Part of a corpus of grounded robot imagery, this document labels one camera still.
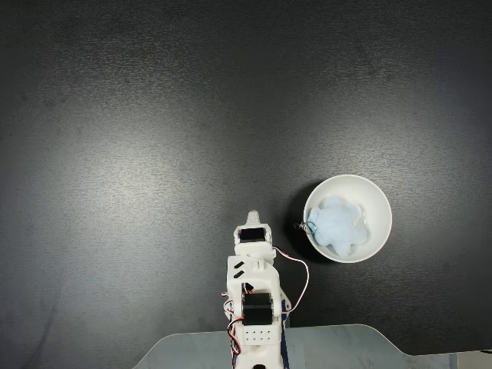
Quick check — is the skyblue plush doll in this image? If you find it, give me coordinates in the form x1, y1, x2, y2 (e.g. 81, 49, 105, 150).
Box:
294, 196, 366, 258

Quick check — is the white bowl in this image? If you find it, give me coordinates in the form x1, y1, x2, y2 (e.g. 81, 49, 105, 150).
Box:
303, 175, 393, 264

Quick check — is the blue clamp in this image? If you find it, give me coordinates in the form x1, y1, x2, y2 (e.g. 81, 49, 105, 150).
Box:
280, 298, 292, 369

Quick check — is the red white servo cable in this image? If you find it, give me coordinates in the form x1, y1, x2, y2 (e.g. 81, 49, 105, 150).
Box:
271, 245, 311, 314

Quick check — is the red black servo cable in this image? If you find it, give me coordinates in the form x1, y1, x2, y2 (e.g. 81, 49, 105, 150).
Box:
221, 291, 245, 357

